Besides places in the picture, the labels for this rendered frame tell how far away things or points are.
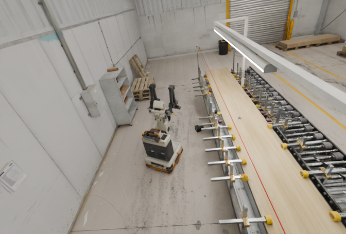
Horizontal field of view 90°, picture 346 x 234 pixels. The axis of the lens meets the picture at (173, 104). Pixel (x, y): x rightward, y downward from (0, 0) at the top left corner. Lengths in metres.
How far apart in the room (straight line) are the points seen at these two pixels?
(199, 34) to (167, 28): 1.82
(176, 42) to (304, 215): 9.52
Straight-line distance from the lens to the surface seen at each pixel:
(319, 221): 2.54
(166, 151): 3.39
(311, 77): 1.38
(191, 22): 10.46
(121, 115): 5.15
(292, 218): 2.46
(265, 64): 1.78
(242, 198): 2.77
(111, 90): 4.79
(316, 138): 3.54
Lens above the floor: 3.00
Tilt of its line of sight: 31 degrees down
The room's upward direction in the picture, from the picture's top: 10 degrees counter-clockwise
